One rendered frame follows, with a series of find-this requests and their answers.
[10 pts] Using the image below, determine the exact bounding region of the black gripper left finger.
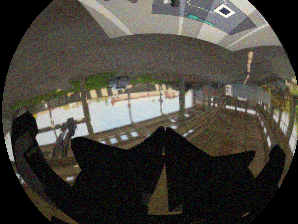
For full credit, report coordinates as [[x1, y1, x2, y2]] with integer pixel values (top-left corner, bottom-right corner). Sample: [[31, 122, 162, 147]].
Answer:
[[71, 127, 166, 206]]

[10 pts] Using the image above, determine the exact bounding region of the dark grey flat mat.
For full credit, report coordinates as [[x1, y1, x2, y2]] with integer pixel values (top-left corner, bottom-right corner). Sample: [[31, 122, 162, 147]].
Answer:
[[153, 0, 257, 35]]

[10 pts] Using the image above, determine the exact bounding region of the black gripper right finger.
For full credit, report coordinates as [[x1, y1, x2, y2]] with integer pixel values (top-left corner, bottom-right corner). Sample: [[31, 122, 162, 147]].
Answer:
[[164, 128, 255, 212]]

